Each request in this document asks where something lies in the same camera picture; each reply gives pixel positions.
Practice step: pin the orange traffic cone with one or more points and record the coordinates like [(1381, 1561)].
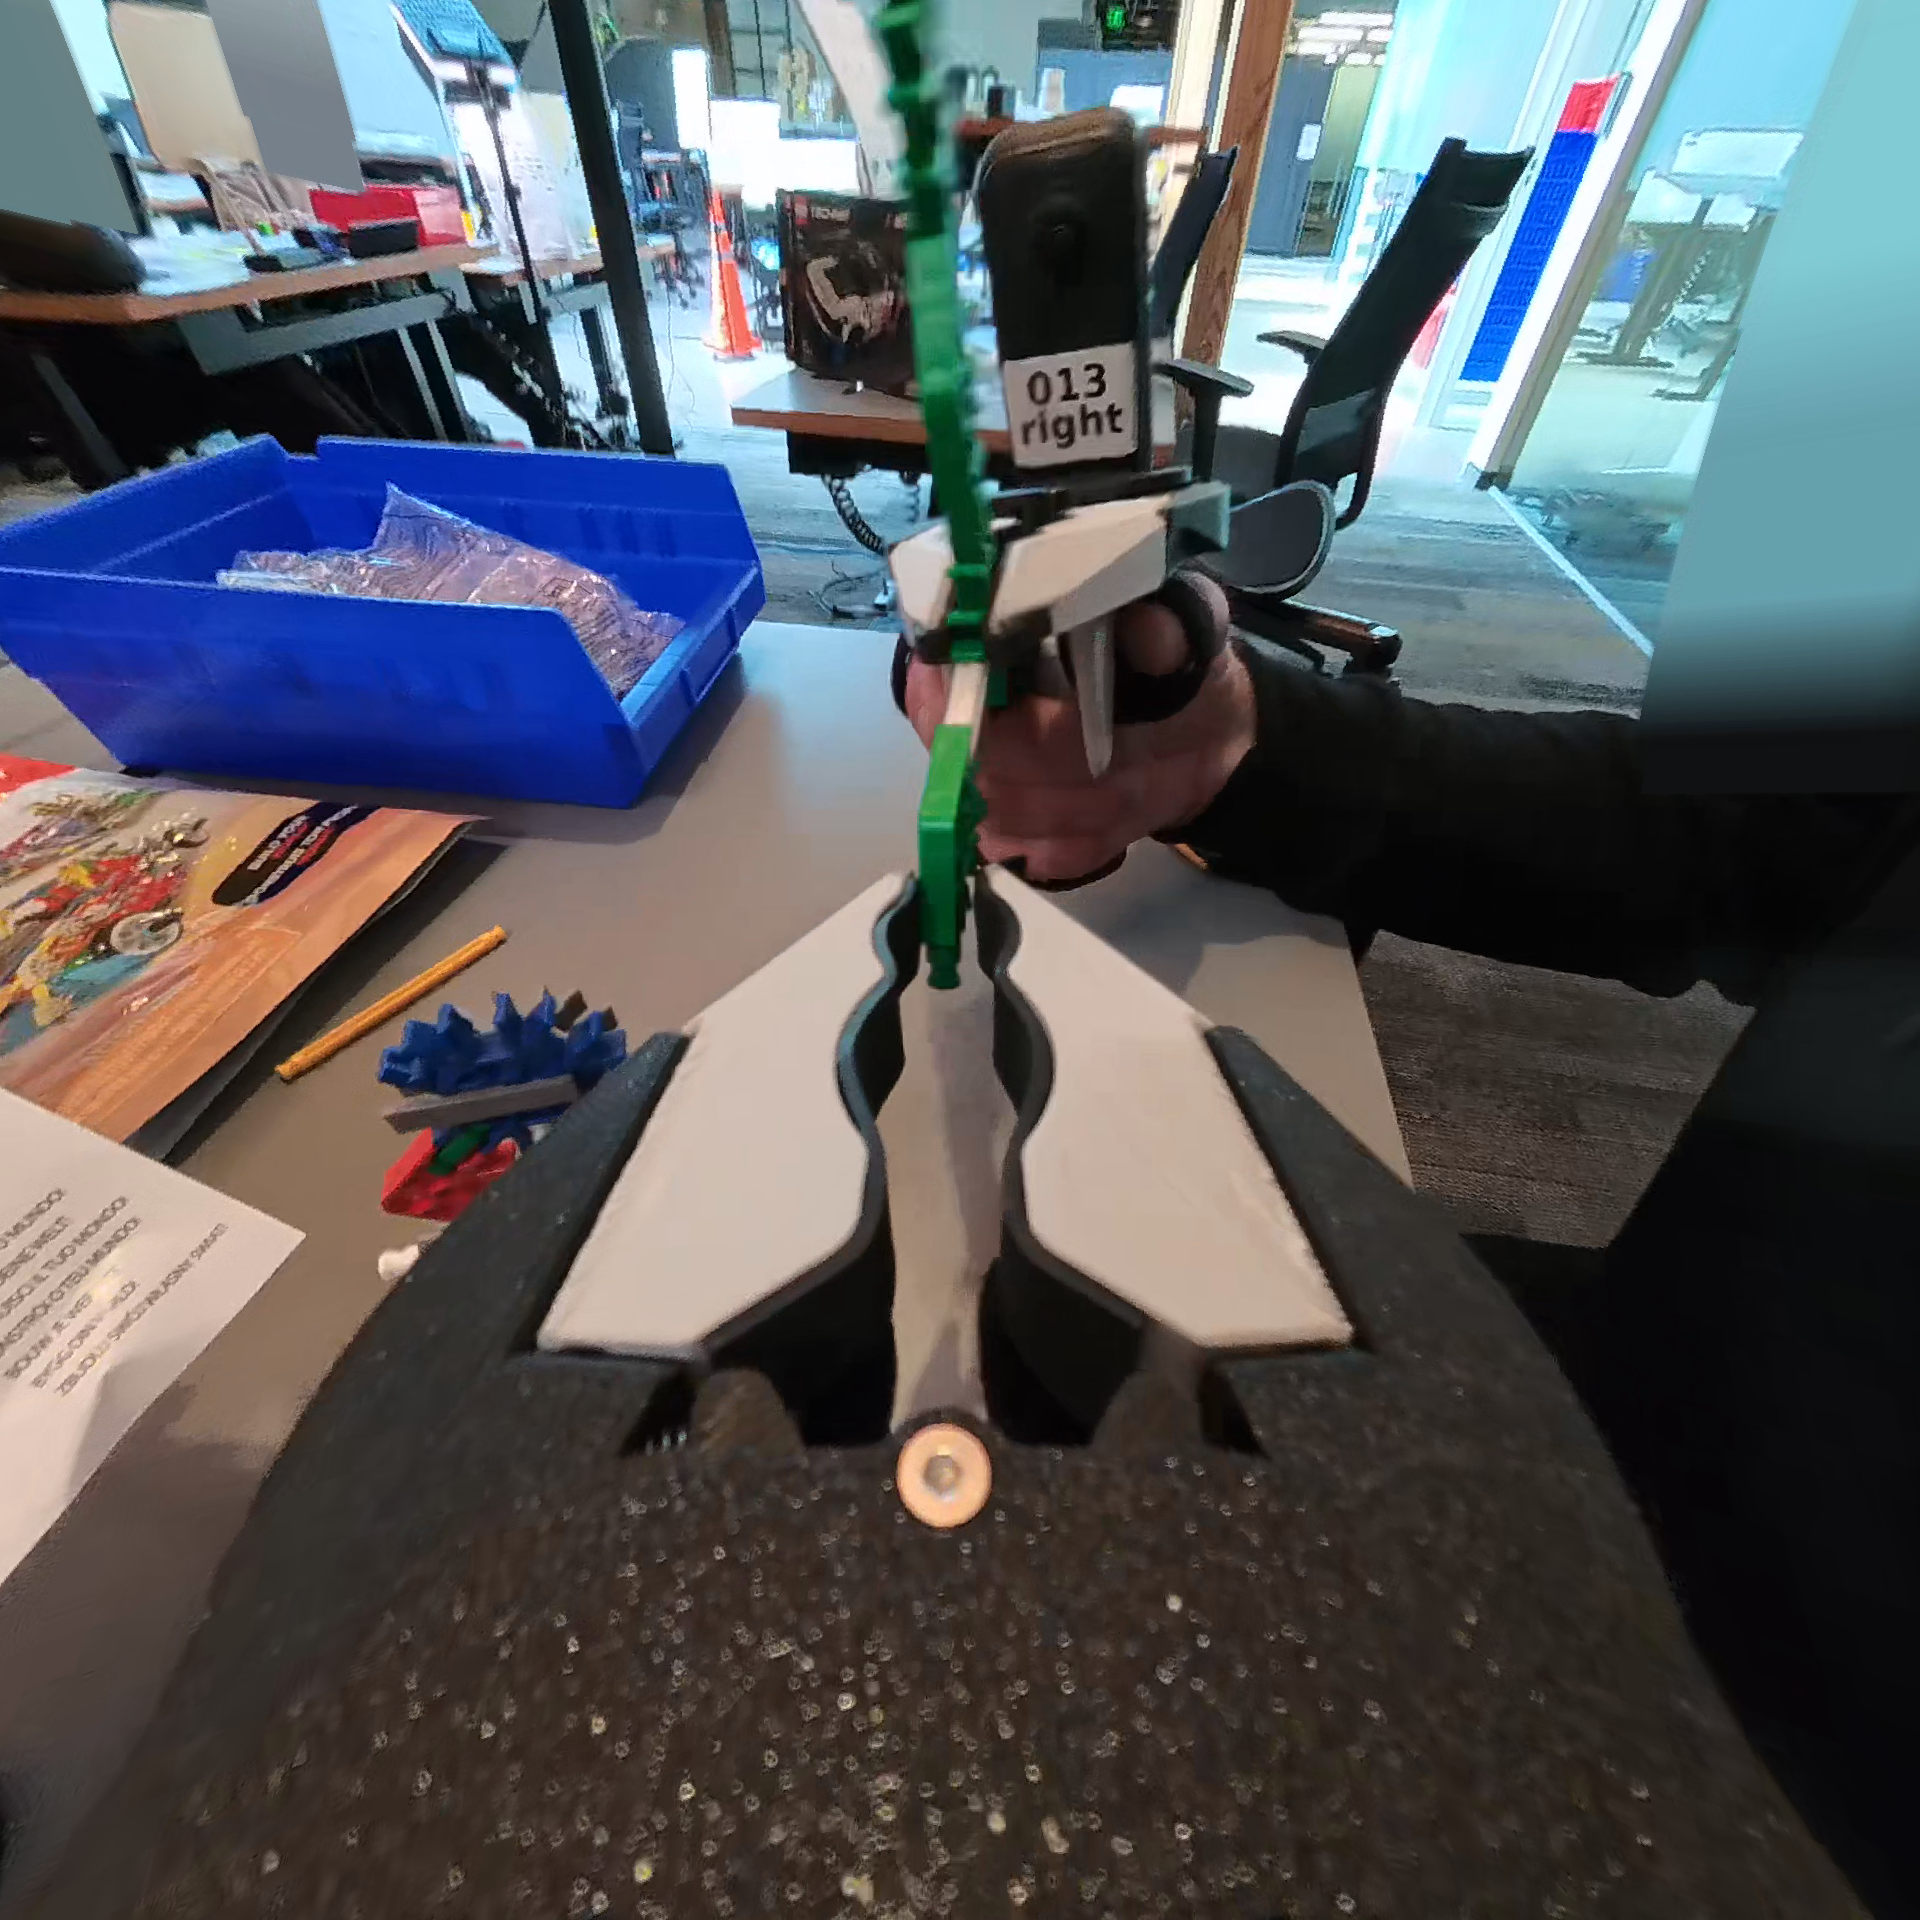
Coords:
[(731, 300)]

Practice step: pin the person's right hand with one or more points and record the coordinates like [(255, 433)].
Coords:
[(1141, 797)]

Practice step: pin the dark metal pole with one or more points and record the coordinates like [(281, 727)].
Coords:
[(616, 225)]

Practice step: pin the colourful toy construction model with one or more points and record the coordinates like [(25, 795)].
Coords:
[(480, 1079)]

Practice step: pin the red toolbox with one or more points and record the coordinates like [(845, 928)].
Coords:
[(399, 211)]

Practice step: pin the wooden top office desk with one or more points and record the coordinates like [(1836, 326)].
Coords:
[(225, 300)]

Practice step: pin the person's black clothing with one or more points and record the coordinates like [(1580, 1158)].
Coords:
[(1769, 1349)]

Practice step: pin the stack of blue crates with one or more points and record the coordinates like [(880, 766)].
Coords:
[(1530, 255)]

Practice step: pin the white printed instruction sheet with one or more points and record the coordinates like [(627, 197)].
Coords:
[(106, 1291)]

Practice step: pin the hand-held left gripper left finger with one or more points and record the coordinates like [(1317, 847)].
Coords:
[(720, 1185)]

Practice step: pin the orange toy rod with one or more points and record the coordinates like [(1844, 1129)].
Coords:
[(388, 1001)]

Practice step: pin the person's right forearm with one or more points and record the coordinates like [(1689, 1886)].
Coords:
[(1499, 840)]

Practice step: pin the clear plastic parts bag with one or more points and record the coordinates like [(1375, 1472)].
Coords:
[(480, 585)]

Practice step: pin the red crate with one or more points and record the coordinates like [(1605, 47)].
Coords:
[(1593, 109)]

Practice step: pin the black printed box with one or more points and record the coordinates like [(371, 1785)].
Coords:
[(840, 300)]

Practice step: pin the blue plastic bin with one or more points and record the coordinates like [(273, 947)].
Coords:
[(376, 705)]

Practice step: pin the green connector with lime rod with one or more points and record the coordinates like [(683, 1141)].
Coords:
[(945, 840)]

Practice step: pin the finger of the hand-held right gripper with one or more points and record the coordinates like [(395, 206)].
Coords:
[(921, 585), (1079, 564)]

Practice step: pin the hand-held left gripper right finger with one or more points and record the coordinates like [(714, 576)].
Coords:
[(1170, 1185)]

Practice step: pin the wooden post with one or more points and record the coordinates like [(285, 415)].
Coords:
[(1243, 182)]

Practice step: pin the black office chair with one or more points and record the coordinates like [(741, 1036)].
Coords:
[(1394, 329), (1193, 241)]

